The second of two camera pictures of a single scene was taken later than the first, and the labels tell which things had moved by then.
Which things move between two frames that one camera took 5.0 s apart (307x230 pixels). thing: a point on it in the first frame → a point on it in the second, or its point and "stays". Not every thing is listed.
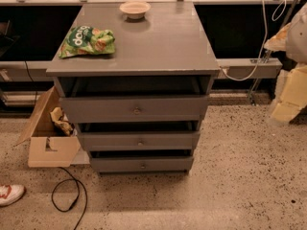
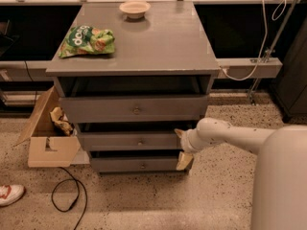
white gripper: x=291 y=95 → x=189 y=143
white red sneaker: x=11 y=194 stays
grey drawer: x=140 y=141 stays
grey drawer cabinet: x=137 y=107 stays
